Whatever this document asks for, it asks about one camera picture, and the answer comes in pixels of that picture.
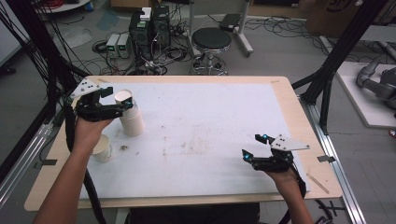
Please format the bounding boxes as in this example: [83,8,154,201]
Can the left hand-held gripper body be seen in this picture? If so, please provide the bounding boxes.
[69,77,125,122]

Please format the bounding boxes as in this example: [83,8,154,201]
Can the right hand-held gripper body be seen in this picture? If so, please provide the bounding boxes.
[251,133,311,173]

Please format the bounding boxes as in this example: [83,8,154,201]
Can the white paper cup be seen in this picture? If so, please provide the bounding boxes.
[114,89,135,110]
[92,133,113,163]

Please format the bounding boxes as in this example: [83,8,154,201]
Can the stack of paper cups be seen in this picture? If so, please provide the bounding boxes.
[119,104,146,138]

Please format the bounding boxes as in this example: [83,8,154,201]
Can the person's right hand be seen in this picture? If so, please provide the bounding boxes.
[264,169,302,191]

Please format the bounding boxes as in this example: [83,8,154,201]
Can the person's left hand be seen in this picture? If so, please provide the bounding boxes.
[73,118,116,153]

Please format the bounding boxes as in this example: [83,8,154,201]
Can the wooden table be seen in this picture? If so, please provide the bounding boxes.
[23,75,344,213]

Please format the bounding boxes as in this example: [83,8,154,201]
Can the thin wooden stick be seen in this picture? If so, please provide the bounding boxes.
[305,173,331,195]

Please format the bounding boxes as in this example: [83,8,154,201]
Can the grey bench power supply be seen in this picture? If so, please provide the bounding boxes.
[106,33,121,59]
[118,33,133,60]

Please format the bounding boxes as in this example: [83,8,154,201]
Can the white table mat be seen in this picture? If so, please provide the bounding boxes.
[78,82,311,200]

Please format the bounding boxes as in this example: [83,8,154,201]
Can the black tape piece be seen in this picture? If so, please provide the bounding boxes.
[33,159,58,170]
[317,154,337,163]

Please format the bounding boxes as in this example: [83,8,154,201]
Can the black computer tower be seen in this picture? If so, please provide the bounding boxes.
[128,11,154,61]
[152,5,172,49]

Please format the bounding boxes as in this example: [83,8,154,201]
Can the person's dark clothing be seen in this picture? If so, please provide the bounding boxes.
[128,203,262,224]

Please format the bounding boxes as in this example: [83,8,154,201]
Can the small white box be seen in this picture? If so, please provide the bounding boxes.
[139,7,153,22]

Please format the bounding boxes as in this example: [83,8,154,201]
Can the white platform board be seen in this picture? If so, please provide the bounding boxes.
[335,61,396,130]

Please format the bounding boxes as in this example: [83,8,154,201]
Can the black round stool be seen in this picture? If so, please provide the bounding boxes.
[190,27,233,77]

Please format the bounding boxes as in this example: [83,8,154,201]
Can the brown cardboard box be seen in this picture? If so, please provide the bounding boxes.
[305,0,364,39]

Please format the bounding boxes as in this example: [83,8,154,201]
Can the tangle of floor cables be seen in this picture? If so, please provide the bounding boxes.
[91,18,192,77]

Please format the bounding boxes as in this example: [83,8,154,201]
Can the aluminium rail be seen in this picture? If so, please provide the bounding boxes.
[299,97,369,224]
[0,120,55,208]

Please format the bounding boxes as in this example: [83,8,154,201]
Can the black metal frame post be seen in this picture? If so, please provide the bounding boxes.
[0,0,92,125]
[291,0,390,135]

